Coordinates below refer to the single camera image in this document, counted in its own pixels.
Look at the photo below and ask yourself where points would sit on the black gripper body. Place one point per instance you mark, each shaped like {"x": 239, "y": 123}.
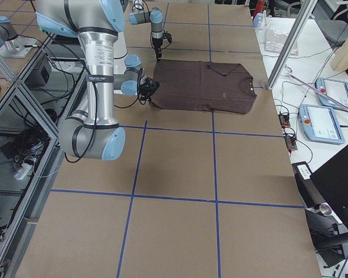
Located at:
{"x": 157, "y": 44}
{"x": 145, "y": 93}

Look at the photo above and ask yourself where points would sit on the brown t-shirt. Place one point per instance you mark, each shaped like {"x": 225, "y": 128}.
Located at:
{"x": 203, "y": 86}

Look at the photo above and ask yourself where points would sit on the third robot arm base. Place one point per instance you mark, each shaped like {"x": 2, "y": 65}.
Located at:
{"x": 12, "y": 45}

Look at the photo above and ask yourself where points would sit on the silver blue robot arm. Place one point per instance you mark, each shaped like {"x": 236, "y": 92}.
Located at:
{"x": 142, "y": 14}
{"x": 92, "y": 131}

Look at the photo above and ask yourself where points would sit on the silver foil bag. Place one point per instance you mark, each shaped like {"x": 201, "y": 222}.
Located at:
{"x": 274, "y": 40}

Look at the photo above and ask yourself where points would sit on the white reacher grabber tool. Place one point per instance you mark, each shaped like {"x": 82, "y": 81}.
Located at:
{"x": 325, "y": 100}

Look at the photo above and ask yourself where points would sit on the white power strip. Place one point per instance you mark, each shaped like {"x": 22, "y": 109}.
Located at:
{"x": 23, "y": 170}

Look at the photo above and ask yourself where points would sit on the near blue teach pendant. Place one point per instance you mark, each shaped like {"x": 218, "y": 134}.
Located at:
{"x": 320, "y": 124}

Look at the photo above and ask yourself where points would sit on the blue teach pendant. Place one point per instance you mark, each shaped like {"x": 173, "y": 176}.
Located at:
{"x": 338, "y": 90}
{"x": 320, "y": 124}

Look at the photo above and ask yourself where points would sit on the far blue teach pendant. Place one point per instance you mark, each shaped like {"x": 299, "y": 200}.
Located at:
{"x": 338, "y": 90}

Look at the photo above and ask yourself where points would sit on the wooden plank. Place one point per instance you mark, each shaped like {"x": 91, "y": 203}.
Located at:
{"x": 340, "y": 61}

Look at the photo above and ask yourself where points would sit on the black box with label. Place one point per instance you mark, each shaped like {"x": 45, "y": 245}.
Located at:
{"x": 311, "y": 197}

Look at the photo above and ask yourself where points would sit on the black monitor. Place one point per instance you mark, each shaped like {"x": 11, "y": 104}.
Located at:
{"x": 331, "y": 180}

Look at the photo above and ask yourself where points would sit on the aluminium frame rack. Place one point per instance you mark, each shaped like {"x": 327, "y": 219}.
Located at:
{"x": 37, "y": 93}

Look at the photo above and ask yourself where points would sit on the aluminium frame post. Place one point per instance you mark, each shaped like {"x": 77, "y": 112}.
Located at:
{"x": 304, "y": 14}

